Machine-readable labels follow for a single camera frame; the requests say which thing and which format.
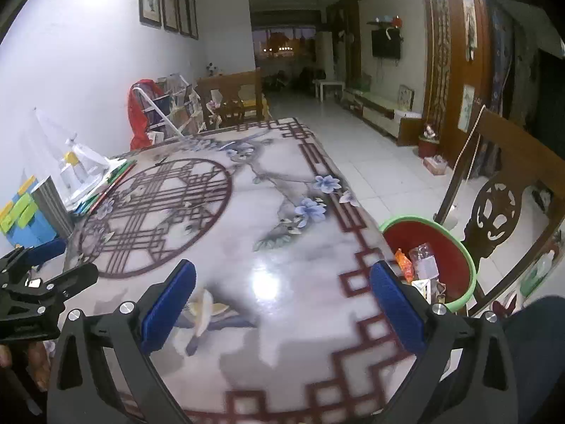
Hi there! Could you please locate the white bead string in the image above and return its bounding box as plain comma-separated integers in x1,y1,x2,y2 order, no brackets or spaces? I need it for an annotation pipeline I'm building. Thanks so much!
450,105,487,195

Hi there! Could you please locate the dark patterned curtain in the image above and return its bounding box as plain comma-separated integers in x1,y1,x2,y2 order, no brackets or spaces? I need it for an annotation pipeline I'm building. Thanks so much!
490,0,548,178

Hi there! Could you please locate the wall television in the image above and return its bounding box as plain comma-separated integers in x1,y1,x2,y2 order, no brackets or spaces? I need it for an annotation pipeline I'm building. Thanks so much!
371,30,402,59

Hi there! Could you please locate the short hanging scroll picture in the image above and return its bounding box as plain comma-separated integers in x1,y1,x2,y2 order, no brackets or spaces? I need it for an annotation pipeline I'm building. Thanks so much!
458,85,476,133

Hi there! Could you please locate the blue box with green tabs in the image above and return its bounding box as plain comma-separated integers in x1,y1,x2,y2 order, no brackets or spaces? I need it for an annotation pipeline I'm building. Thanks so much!
0,177,58,248

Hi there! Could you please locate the carved wooden chair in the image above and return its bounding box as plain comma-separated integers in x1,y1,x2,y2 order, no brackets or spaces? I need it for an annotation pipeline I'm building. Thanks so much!
435,108,565,314

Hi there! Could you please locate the window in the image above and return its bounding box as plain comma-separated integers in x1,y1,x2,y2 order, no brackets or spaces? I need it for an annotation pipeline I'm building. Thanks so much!
252,26,319,56

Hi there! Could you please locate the person's left hand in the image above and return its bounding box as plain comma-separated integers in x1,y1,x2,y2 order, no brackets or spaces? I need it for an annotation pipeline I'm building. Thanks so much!
0,341,52,392

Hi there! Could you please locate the yellow seat cushion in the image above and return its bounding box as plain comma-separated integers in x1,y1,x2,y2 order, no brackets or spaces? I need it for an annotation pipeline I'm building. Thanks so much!
243,97,271,120

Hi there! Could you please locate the white standing air conditioner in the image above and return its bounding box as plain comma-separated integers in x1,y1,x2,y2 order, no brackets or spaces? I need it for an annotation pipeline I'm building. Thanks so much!
317,32,334,81

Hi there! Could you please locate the person's dark trouser leg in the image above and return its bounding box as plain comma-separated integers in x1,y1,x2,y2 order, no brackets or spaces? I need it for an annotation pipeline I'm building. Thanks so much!
503,296,565,424

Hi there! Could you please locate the plain wooden chair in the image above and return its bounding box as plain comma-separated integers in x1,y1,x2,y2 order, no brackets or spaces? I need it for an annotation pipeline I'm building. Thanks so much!
196,68,266,129

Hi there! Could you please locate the green plastic container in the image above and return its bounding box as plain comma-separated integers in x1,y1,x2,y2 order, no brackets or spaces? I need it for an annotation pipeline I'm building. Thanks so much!
521,249,558,298

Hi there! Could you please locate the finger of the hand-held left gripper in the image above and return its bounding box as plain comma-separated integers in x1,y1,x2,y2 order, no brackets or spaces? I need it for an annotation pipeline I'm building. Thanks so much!
0,237,67,275
26,263,99,314

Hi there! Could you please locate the tissue box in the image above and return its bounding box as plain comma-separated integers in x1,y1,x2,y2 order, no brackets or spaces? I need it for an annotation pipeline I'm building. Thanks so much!
422,155,448,176

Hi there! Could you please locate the stack of thin books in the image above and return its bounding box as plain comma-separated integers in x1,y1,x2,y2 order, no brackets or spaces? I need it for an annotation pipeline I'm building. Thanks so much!
71,161,139,217

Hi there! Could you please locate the wall shelf with items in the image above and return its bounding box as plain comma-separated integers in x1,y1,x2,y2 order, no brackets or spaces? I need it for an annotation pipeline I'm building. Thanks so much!
367,17,405,31

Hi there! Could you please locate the low television cabinet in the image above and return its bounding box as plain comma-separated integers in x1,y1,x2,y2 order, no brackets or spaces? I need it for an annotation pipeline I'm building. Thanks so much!
343,88,424,147

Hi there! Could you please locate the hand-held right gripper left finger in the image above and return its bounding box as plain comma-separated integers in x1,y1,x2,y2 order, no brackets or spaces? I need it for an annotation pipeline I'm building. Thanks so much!
46,260,197,424

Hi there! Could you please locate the small white table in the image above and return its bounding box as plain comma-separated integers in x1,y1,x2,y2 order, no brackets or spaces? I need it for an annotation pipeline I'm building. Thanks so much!
314,80,345,102

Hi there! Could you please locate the tall hanging scroll picture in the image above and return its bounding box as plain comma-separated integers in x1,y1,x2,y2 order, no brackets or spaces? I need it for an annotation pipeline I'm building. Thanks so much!
461,0,480,61

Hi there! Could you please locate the white book rack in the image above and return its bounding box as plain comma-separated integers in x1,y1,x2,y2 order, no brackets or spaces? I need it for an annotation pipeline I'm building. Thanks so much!
135,75,206,142

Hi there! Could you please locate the grey striped box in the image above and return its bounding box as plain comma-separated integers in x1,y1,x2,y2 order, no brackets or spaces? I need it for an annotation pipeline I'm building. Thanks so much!
32,176,75,240

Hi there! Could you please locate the white desk lamp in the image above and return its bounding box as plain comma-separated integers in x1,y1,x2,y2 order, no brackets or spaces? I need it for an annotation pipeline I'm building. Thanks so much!
33,107,129,204

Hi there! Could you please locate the red bin with green rim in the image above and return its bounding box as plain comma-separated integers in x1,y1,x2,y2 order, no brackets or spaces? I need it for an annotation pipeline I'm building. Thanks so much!
380,216,478,314

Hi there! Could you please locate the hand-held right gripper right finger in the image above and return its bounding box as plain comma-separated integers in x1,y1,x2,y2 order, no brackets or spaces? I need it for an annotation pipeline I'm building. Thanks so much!
370,261,519,424

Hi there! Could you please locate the wooden lattice partition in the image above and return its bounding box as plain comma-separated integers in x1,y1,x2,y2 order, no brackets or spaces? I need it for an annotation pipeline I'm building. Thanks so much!
423,0,493,173

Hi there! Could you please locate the red cloth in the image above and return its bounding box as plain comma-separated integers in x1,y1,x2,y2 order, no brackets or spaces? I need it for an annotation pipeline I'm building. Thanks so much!
128,79,167,151

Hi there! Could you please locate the orange snack wrapper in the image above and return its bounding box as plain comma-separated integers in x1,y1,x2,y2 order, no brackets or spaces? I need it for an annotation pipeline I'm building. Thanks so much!
394,248,416,284

